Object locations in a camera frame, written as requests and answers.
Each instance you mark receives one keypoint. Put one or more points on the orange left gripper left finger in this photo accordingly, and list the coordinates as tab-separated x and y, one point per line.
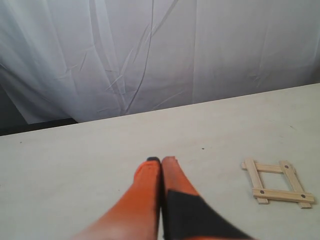
135	216

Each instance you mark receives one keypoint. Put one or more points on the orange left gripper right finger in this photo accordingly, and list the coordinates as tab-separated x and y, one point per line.
186	215

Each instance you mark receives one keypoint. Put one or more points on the plain wood strip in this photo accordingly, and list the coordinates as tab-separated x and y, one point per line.
266	168
256	181

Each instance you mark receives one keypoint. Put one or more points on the wood strip with magnets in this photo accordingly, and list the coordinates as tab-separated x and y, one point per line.
288	171
282	195

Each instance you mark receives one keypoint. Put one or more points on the white backdrop cloth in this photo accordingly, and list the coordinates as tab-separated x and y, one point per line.
87	60

